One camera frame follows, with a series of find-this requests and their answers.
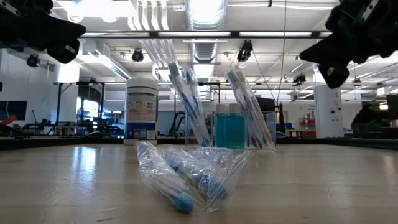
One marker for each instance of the black wall screen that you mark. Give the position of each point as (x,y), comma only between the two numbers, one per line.
(12,109)

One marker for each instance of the white rectangular air duct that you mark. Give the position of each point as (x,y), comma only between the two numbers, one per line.
(105,63)

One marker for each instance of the black background robot arm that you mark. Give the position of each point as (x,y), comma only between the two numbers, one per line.
(177,121)

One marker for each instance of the clear acrylic organizer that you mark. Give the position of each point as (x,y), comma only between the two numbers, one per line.
(272,127)

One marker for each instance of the white pillar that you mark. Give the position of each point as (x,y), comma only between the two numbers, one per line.
(328,112)

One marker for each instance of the black background rig frame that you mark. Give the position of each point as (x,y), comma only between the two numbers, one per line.
(59,105)

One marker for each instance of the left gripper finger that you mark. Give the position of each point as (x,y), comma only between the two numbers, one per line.
(59,37)

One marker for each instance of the red shelf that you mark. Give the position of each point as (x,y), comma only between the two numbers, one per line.
(308,127)

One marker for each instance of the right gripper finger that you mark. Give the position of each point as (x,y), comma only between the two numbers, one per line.
(335,53)

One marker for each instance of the person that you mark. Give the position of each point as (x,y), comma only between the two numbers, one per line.
(367,121)

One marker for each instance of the blue mouthwash bottle white cap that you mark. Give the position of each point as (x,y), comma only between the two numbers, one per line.
(236,130)

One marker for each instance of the black ceiling spotlight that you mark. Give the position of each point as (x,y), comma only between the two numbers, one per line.
(245,51)
(299,78)
(32,60)
(137,56)

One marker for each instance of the silver ventilation duct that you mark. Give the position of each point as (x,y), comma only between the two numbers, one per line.
(205,31)

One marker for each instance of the blue white toothpaste tube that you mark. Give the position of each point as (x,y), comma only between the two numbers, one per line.
(221,130)

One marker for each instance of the white disinfecting wipes canister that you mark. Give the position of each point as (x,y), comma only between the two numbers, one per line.
(141,109)

